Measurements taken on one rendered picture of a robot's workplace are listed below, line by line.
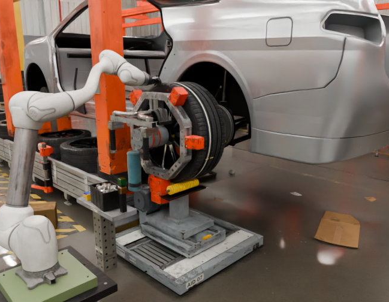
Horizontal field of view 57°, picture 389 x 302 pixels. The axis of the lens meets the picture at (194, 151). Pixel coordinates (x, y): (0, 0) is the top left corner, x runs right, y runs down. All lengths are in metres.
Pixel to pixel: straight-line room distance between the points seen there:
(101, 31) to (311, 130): 1.46
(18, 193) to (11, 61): 2.59
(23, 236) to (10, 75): 2.77
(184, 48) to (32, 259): 1.68
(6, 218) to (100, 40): 1.28
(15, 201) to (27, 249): 0.26
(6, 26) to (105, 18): 1.93
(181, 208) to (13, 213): 1.12
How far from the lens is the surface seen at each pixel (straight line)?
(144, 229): 2.65
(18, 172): 1.86
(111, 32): 2.55
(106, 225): 2.34
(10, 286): 1.85
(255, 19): 2.26
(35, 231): 1.72
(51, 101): 1.71
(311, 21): 2.06
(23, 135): 1.84
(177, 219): 2.53
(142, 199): 2.62
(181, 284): 2.16
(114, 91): 2.54
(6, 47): 4.29
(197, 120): 2.10
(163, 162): 2.43
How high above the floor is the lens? 1.29
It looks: 14 degrees down
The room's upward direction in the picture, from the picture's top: straight up
